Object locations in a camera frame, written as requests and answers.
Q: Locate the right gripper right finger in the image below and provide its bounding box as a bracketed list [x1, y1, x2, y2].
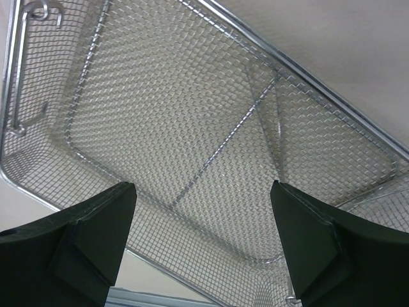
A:
[270, 181, 408, 306]

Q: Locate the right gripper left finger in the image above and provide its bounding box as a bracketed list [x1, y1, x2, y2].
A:
[1, 182, 137, 306]

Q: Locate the wire mesh instrument tray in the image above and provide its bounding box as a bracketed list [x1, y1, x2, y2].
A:
[1, 1, 408, 306]

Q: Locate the beige wrapping cloth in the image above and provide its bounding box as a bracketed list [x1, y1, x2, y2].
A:
[1, 1, 408, 303]

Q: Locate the aluminium front rail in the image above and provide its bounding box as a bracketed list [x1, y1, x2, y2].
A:
[105, 287, 216, 307]

